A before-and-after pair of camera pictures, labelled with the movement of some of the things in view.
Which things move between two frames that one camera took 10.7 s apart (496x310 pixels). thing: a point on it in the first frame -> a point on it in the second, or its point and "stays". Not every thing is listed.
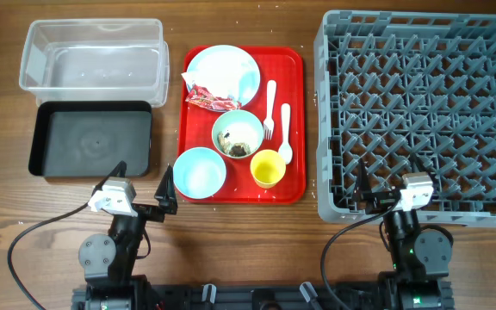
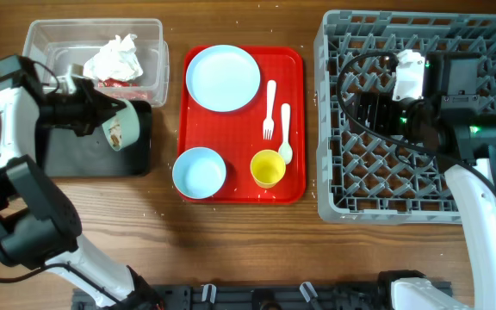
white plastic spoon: (285, 148) stays
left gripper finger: (165, 193) -> (105, 107)
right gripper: (362, 193) -> (381, 102)
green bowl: (242, 127) -> (122, 131)
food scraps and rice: (237, 149) -> (115, 134)
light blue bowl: (199, 173) stays
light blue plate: (226, 71) stays
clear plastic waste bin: (102, 60) stays
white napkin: (218, 81) -> (115, 59)
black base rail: (394, 296) stays
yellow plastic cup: (268, 168) stays
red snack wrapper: (203, 97) -> (112, 82)
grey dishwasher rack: (445, 88) stays
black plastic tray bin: (89, 138) stays
